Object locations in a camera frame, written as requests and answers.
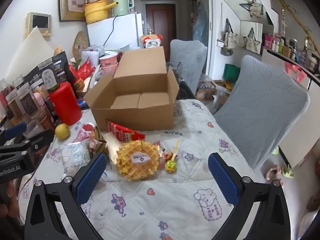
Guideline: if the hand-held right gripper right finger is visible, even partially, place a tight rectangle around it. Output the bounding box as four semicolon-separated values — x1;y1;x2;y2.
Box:
208;152;292;240

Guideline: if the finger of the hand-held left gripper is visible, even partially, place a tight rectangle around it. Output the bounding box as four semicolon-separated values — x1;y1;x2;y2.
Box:
0;129;55;156
0;122;28;144

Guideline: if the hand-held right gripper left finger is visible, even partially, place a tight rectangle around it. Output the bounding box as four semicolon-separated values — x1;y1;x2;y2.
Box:
24;152;108;240

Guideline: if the white foil snack packet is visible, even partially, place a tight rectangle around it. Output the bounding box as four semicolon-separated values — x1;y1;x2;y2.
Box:
50;142;93;173

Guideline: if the dark brown snack packet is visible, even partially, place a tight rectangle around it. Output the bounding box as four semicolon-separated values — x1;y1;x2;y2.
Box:
87;130;108;155

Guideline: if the yellow waffle packet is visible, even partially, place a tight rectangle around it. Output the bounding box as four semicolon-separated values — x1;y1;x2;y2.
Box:
116;140;160;182

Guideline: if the pink cone packet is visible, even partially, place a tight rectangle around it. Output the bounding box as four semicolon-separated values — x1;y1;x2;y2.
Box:
72;124;97;143

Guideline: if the green yellow lollipop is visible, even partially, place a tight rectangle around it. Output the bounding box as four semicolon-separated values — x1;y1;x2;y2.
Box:
165;140;180;173

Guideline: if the long red green snack packet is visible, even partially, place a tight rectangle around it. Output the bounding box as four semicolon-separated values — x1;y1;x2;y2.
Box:
104;119;146;143

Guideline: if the small red snack packet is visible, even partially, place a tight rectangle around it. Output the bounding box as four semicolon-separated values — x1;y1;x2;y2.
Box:
156;145;173;163

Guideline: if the brown cardboard box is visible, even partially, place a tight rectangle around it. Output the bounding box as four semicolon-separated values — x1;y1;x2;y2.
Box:
83;46;180;132

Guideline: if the person's left hand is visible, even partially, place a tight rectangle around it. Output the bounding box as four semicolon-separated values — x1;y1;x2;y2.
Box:
0;180;20;217

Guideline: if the brown label clear jar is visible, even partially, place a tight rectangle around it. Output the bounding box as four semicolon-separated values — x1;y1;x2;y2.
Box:
5;90;25;120

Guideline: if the yellow lemon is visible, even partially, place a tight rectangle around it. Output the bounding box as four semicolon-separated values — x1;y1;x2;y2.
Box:
55;124;70;140

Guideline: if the dark label clear jar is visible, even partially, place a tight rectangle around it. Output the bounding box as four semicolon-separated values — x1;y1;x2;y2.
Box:
17;82;38;117

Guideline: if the red label clear jar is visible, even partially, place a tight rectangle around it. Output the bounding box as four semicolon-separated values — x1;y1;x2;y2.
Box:
0;79;10;115

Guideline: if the pink bottle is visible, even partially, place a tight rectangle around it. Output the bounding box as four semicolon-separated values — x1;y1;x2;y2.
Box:
34;92;48;114

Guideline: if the red plastic canister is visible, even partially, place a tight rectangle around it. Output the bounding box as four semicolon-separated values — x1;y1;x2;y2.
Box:
49;82;82;126

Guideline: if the pink slipper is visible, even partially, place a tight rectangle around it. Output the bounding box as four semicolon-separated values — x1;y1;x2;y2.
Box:
264;164;281;180

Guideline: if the white printed quilted tablecloth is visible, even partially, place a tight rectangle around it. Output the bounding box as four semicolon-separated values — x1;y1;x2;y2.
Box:
15;99;253;240

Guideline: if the orange green small packet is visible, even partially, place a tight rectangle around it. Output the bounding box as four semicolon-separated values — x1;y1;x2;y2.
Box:
72;77;87;92

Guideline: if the crumpled clear plastic bag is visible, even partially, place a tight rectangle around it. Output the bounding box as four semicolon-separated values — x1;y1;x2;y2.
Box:
211;84;232;114

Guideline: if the grey padded chair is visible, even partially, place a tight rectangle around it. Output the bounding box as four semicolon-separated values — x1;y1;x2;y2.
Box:
212;55;310;169
169;39;208;94

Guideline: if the black snack pouch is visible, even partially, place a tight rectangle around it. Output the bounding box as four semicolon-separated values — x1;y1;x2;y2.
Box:
51;51;73;83

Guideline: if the white foam board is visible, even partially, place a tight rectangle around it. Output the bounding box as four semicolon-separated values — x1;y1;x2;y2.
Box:
5;26;54;80

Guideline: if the red gift packet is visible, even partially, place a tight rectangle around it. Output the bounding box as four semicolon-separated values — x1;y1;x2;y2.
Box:
74;57;94;80

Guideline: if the cardboard box of goods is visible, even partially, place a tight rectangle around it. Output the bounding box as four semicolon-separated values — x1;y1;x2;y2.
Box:
196;80;232;100

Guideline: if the brown fuzzy object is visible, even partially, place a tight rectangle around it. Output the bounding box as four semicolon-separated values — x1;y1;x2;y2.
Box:
306;194;320;212

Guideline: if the white paper packet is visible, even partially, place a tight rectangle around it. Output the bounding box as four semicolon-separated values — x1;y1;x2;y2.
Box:
82;44;104;67

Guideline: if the pink instant noodle cup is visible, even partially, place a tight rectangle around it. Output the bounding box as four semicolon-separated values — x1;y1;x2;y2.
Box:
99;53;118;65
101;64;118;74

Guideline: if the green shopping bag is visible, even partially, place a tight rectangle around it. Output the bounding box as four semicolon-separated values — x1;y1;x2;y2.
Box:
223;64;241;82

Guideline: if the clear plastic jug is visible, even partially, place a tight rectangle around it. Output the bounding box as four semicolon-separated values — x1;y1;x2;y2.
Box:
166;61;190;83

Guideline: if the pink paper bag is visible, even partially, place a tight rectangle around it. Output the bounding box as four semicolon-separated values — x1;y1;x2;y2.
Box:
284;62;308;83

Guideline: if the white fridge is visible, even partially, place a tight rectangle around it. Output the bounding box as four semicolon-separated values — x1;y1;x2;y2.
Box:
87;13;143;50

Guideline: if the canvas tote bag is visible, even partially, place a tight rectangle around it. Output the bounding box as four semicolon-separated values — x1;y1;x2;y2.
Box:
223;18;238;49

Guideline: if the yellow pot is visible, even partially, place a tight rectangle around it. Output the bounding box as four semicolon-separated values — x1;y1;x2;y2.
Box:
84;0;118;25

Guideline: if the gold framed picture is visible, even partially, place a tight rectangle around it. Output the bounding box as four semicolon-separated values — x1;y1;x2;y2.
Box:
59;0;87;22

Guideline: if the row of cosmetic bottles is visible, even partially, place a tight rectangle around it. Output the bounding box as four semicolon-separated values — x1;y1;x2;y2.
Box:
262;31;320;72

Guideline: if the red white snack bag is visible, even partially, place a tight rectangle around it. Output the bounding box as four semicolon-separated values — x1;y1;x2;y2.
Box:
140;34;163;49

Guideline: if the blue plastic garment cover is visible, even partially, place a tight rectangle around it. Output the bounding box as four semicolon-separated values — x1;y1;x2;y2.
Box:
192;2;212;46

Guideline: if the green electric kettle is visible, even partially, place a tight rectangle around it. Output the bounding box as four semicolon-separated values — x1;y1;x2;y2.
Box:
111;0;135;17

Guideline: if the brown door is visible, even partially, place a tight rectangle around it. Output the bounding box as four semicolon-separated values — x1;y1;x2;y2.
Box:
146;2;176;43

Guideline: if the white stair cabinet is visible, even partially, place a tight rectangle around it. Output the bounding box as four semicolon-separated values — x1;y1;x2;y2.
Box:
215;0;280;55

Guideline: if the bamboo pole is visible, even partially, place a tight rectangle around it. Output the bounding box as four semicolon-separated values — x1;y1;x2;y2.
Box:
271;0;317;42

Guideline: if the round woven wall plaque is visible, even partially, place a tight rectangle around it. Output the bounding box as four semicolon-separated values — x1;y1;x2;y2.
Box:
72;30;90;59

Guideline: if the beige wall intercom panel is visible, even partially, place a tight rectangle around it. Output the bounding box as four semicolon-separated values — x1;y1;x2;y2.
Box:
25;12;52;37

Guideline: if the black power cable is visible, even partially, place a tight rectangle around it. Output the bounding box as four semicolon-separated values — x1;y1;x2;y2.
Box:
103;15;118;46

